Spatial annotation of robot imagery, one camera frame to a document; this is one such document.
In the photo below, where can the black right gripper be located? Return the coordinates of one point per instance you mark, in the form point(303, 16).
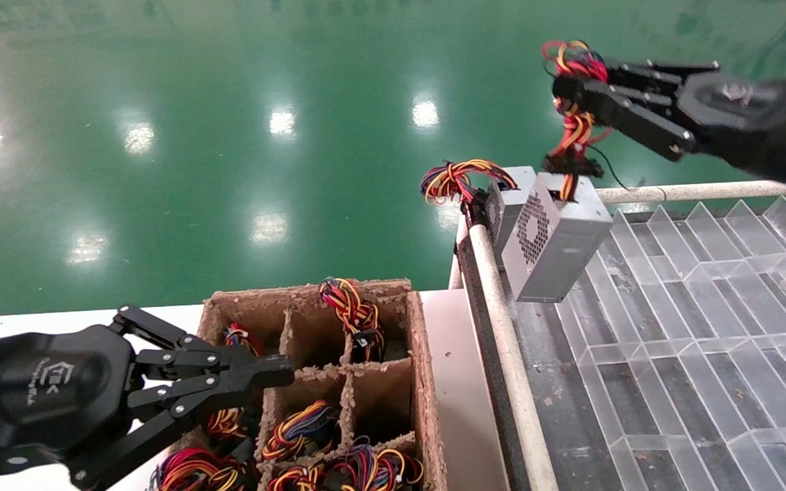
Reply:
point(731, 112)

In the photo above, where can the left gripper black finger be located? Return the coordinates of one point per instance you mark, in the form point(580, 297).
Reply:
point(250, 365)

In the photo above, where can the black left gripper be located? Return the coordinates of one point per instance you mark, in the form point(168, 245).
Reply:
point(38, 392)

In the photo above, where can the long white rack pipe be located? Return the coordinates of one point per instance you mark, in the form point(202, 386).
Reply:
point(512, 368)
point(707, 191)

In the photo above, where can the brown cardboard divider box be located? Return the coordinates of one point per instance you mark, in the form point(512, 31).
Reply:
point(427, 382)

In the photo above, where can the clear plastic divider tray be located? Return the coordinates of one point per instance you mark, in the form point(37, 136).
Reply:
point(707, 341)

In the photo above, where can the black rack side rail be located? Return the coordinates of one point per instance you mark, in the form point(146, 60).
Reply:
point(485, 341)

